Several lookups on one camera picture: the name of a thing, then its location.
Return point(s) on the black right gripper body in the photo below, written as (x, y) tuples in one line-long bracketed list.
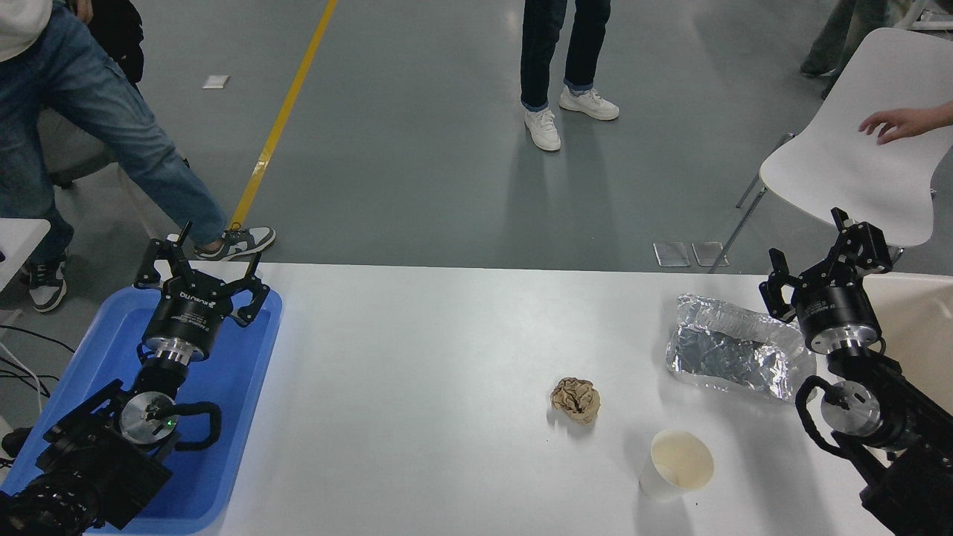
[(830, 309)]

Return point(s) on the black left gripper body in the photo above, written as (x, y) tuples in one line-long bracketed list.
[(186, 313)]

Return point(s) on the white paper cup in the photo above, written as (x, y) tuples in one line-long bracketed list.
[(674, 465)]

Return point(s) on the person's forearm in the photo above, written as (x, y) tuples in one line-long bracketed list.
[(944, 115)]

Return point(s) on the person's hand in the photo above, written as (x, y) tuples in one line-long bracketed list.
[(904, 123)]

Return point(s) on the clear floor plate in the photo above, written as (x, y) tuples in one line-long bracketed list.
[(671, 254), (709, 254)]

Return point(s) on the crumpled foil tray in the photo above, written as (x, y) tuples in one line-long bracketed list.
[(737, 350)]

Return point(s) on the blue plastic tray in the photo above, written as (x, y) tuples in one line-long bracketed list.
[(246, 372)]

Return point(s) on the white plastic chair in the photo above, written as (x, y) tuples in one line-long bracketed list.
[(856, 164)]

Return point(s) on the large pale bin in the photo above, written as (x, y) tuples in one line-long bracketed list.
[(919, 327)]

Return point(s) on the grey wheeled chair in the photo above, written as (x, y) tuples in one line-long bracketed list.
[(74, 149)]

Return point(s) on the white side table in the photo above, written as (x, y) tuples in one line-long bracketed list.
[(18, 242)]

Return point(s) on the person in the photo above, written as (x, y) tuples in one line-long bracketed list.
[(826, 45), (74, 89), (540, 45)]

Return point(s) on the white paper scrap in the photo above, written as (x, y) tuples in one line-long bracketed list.
[(216, 82)]

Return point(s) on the black jacket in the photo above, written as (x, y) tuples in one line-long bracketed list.
[(119, 37)]

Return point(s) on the crumpled tan paper ball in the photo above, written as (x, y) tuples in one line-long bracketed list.
[(575, 400)]

